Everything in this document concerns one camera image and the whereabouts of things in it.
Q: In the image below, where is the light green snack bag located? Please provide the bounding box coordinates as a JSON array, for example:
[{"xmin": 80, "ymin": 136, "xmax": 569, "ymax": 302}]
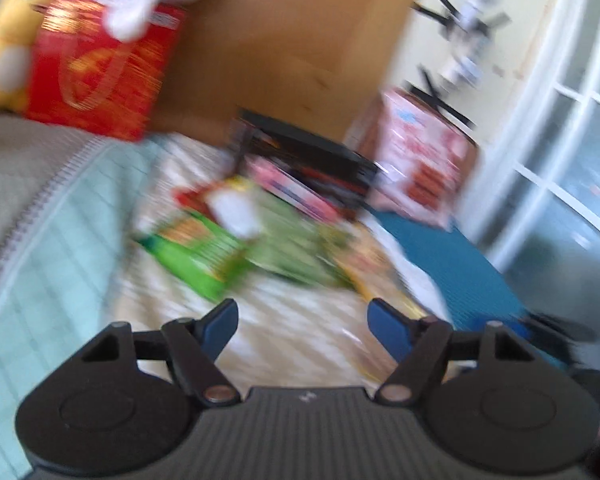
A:
[{"xmin": 247, "ymin": 191, "xmax": 350, "ymax": 287}]

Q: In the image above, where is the blue textured mat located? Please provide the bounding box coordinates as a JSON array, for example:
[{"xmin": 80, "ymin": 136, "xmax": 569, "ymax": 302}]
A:
[{"xmin": 369, "ymin": 209, "xmax": 571, "ymax": 361}]

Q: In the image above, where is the green cracker snack pack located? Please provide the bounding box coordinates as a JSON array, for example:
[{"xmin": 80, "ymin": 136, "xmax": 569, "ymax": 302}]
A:
[{"xmin": 135, "ymin": 210, "xmax": 252, "ymax": 302}]

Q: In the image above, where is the dark green yellow snack packet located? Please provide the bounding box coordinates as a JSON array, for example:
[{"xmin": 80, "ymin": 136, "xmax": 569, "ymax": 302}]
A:
[{"xmin": 318, "ymin": 222, "xmax": 427, "ymax": 318}]

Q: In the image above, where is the red white snack packet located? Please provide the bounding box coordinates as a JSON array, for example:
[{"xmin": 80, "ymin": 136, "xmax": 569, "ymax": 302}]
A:
[{"xmin": 172, "ymin": 177, "xmax": 263, "ymax": 240}]

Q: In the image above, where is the pink twisted-dough snack bag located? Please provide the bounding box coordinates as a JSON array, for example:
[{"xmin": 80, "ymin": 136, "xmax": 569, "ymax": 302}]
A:
[{"xmin": 356, "ymin": 87, "xmax": 478, "ymax": 231}]

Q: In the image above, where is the black sheep-print box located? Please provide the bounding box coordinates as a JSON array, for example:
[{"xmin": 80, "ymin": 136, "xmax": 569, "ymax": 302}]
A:
[{"xmin": 230, "ymin": 108, "xmax": 378, "ymax": 220}]

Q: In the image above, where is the pink candy stick packet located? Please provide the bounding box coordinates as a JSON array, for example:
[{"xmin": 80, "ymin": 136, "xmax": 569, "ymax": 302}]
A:
[{"xmin": 246, "ymin": 157, "xmax": 341, "ymax": 223}]

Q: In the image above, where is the patchwork bed sheet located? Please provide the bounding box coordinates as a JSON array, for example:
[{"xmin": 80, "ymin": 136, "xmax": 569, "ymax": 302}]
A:
[{"xmin": 0, "ymin": 112, "xmax": 454, "ymax": 480}]

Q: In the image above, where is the red gift bag box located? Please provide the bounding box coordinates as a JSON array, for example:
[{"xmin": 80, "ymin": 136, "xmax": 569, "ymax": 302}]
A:
[{"xmin": 24, "ymin": 0, "xmax": 185, "ymax": 142}]

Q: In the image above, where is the white light bulb lamp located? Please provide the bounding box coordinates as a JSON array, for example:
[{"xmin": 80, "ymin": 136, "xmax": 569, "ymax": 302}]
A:
[{"xmin": 439, "ymin": 0, "xmax": 510, "ymax": 90}]

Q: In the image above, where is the yellow plush dinosaur toy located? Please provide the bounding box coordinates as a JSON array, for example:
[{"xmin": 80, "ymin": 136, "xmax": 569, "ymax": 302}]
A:
[{"xmin": 0, "ymin": 0, "xmax": 52, "ymax": 113}]

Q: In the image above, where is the wood-pattern wall board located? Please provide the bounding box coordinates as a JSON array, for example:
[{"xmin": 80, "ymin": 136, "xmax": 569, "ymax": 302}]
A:
[{"xmin": 144, "ymin": 0, "xmax": 413, "ymax": 145}]

